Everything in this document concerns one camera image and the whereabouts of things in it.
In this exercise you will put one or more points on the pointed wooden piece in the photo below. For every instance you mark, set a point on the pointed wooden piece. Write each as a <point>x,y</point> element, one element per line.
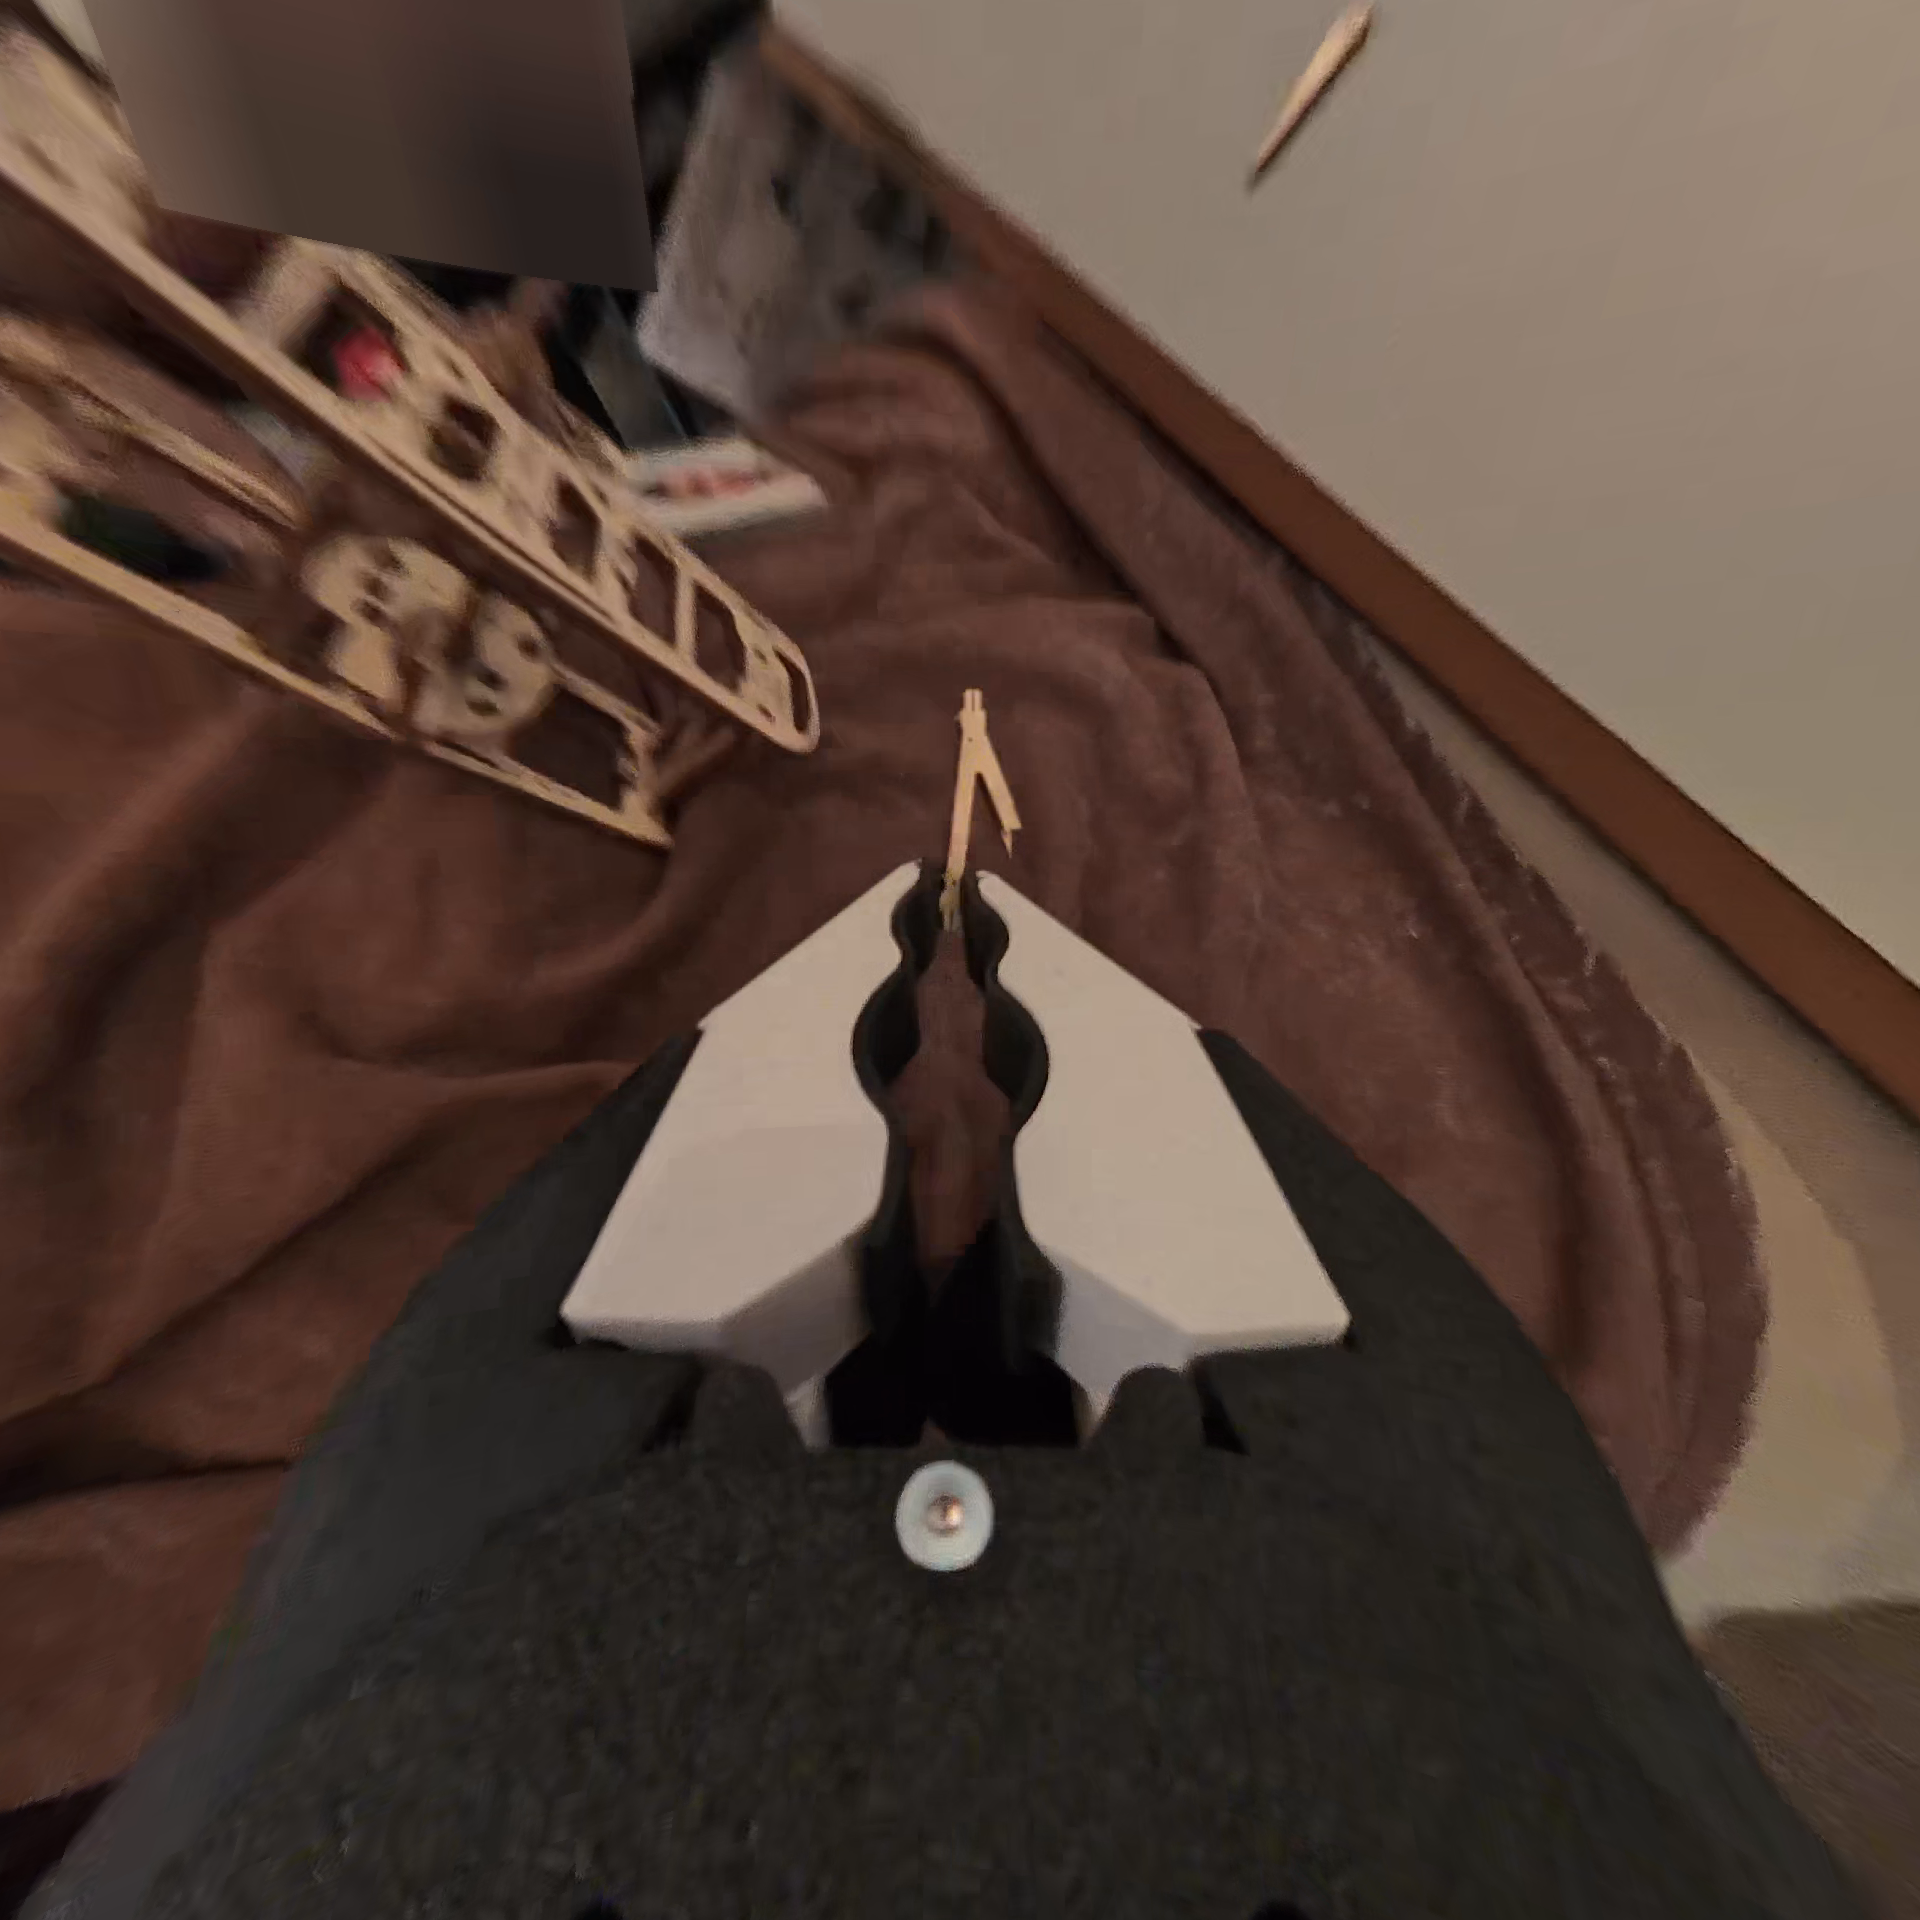
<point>1312,90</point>

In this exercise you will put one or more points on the white booklet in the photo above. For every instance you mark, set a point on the white booklet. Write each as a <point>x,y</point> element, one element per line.
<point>721,488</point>

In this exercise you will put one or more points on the grey patterned sheet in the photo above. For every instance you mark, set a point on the grey patterned sheet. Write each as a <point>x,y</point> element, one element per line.
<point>780,211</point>

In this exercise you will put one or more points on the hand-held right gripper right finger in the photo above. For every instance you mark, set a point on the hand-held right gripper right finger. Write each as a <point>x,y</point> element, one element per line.
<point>1171,1185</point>

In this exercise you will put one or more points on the small forked wooden piece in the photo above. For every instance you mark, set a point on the small forked wooden piece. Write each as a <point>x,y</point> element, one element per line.
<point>984,780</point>

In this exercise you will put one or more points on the brown blanket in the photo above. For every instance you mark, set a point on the brown blanket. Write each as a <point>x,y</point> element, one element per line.
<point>452,973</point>

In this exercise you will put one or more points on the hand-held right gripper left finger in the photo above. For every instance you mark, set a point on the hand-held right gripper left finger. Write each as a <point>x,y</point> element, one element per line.
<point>721,1185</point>

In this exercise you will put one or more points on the wooden model frame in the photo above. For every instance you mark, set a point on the wooden model frame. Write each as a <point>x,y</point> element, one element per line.
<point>376,586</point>

